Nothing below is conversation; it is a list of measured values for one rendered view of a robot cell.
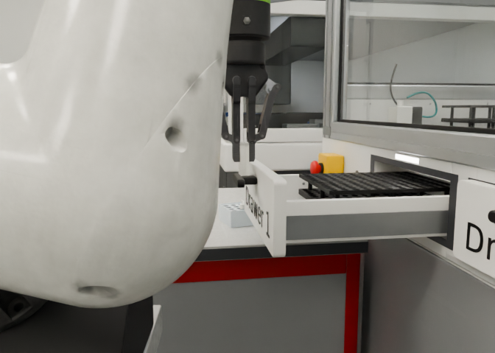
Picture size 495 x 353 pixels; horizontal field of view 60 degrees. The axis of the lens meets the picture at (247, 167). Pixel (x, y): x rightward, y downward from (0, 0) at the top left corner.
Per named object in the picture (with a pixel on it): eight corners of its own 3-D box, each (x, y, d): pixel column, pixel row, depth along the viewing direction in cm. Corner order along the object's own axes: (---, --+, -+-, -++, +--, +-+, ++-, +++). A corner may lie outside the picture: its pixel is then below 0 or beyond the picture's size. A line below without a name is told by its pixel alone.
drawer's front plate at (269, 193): (273, 259, 59) (274, 180, 58) (244, 210, 88) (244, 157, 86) (286, 258, 59) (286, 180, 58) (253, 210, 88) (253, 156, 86)
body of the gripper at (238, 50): (264, 45, 76) (263, 98, 77) (216, 44, 75) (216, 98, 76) (272, 38, 69) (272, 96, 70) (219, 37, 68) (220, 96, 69)
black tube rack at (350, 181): (328, 231, 66) (329, 190, 65) (298, 206, 83) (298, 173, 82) (460, 225, 69) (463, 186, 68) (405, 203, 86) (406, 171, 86)
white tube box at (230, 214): (230, 228, 96) (230, 211, 95) (218, 219, 104) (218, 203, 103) (280, 222, 101) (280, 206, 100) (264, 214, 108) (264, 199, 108)
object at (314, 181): (329, 194, 65) (329, 191, 65) (298, 177, 82) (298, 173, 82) (341, 194, 65) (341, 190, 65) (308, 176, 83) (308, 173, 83)
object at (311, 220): (283, 244, 61) (283, 202, 60) (254, 204, 86) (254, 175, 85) (535, 232, 67) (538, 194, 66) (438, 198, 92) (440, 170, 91)
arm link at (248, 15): (217, -4, 65) (276, -2, 66) (212, 12, 77) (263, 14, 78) (218, 37, 66) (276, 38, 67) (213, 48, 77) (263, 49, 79)
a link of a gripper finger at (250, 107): (244, 77, 75) (252, 77, 75) (245, 141, 76) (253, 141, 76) (247, 76, 71) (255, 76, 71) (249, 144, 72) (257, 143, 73)
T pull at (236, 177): (237, 188, 68) (237, 180, 68) (232, 180, 75) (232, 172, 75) (260, 188, 69) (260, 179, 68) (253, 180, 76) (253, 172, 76)
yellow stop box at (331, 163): (323, 185, 105) (324, 155, 104) (314, 180, 112) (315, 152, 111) (343, 184, 106) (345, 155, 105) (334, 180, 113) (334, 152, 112)
